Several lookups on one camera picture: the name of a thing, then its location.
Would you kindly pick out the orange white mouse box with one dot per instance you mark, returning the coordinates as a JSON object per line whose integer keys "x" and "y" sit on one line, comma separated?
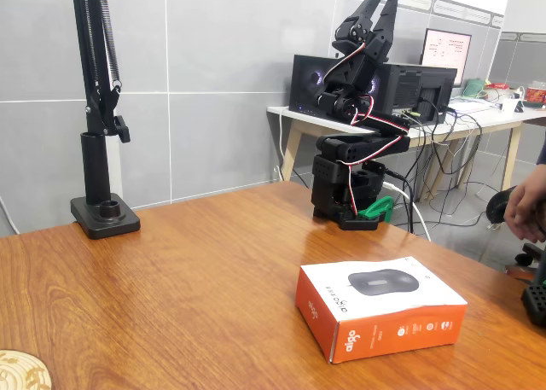
{"x": 375, "y": 287}

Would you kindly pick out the black second arm base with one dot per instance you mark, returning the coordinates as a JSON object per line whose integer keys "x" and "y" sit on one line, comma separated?
{"x": 535, "y": 302}

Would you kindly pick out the person's hand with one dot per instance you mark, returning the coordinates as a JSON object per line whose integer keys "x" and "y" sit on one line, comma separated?
{"x": 526, "y": 206}

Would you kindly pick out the black computer case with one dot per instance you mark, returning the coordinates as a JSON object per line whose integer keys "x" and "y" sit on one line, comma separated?
{"x": 409, "y": 87}

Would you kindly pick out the computer monitor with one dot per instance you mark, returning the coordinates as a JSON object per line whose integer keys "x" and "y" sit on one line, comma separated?
{"x": 445, "y": 48}

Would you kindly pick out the white table with wooden legs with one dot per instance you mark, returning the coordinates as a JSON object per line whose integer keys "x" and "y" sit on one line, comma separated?
{"x": 298, "y": 119}

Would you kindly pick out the stack of papers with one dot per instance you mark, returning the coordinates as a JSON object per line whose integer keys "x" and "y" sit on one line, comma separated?
{"x": 469, "y": 104}

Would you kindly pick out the green plastic clamp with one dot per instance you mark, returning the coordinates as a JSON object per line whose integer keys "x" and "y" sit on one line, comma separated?
{"x": 379, "y": 206}

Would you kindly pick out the black office chair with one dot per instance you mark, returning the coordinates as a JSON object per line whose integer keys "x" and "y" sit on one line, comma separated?
{"x": 497, "y": 206}

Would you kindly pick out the person in dark clothing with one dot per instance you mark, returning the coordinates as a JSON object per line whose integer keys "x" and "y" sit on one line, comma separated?
{"x": 542, "y": 151}

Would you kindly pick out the black spring boom stand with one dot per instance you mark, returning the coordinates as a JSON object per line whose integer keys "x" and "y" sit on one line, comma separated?
{"x": 94, "y": 168}

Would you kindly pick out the round wooden coaster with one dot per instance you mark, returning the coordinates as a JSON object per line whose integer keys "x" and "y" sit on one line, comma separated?
{"x": 21, "y": 373}

